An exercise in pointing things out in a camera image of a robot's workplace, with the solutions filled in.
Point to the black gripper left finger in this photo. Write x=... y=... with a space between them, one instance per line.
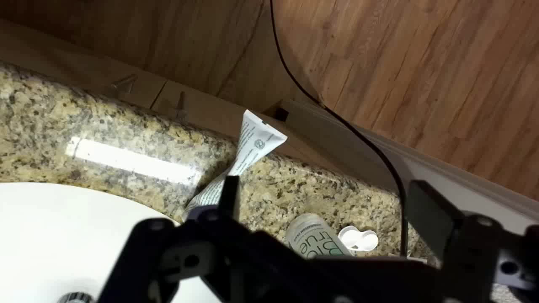
x=168 y=258

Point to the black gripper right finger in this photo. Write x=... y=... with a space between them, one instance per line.
x=468 y=253

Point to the metal sink drain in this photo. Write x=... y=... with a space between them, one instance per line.
x=75 y=298

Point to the white contact lens case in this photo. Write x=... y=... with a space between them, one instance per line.
x=358 y=239

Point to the white oval sink basin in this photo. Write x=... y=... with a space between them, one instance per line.
x=55 y=241

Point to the clear plastic solution bottle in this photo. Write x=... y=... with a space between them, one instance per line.
x=311 y=236

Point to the crumpled white paste tube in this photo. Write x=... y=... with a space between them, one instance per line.
x=254 y=140

